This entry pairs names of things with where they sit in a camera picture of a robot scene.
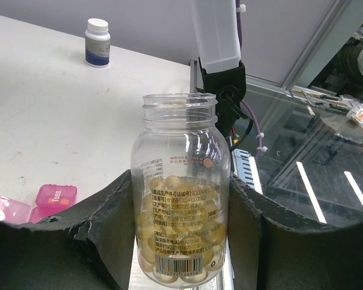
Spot grey slotted cable duct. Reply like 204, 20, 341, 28
233, 149, 263, 195

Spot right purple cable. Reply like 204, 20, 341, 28
235, 0, 269, 160

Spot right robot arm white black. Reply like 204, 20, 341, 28
190, 0, 246, 137

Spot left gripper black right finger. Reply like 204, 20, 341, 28
228, 175, 363, 289

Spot pink weekly pill organizer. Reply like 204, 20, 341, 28
0, 184, 77, 225

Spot right aluminium frame post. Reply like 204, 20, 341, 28
281, 1, 363, 90

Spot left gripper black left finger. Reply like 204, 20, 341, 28
0, 171, 135, 289

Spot clear bottle yellow capsules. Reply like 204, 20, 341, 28
131, 93, 231, 289

